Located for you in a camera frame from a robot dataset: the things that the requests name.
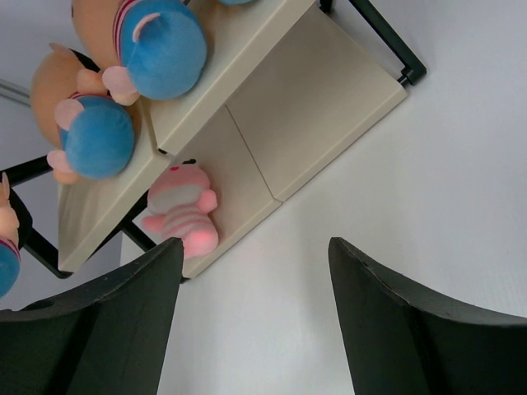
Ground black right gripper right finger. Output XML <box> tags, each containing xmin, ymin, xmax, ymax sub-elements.
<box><xmin>328</xmin><ymin>237</ymin><xmax>526</xmax><ymax>394</ymax></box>

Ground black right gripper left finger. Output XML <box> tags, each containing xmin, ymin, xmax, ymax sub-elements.
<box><xmin>1</xmin><ymin>238</ymin><xmax>184</xmax><ymax>394</ymax></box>

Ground peach doll blue pants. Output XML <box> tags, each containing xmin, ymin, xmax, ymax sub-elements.
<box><xmin>30</xmin><ymin>43</ymin><xmax>136</xmax><ymax>184</ymax></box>
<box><xmin>0</xmin><ymin>173</ymin><xmax>21</xmax><ymax>297</ymax></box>
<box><xmin>71</xmin><ymin>0</ymin><xmax>208</xmax><ymax>105</ymax></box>

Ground pink striped plush bottom shelf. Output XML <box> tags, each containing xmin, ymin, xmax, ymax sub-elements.
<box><xmin>142</xmin><ymin>159</ymin><xmax>219</xmax><ymax>259</ymax></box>

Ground beige three-tier shelf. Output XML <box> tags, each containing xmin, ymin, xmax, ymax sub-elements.
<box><xmin>0</xmin><ymin>0</ymin><xmax>428</xmax><ymax>285</ymax></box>

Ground peach doll on middle shelf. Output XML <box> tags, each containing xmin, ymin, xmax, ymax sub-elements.
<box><xmin>218</xmin><ymin>0</ymin><xmax>254</xmax><ymax>7</ymax></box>

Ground aluminium frame post left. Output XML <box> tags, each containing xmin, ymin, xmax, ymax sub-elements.
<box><xmin>0</xmin><ymin>79</ymin><xmax>30</xmax><ymax>107</ymax></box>

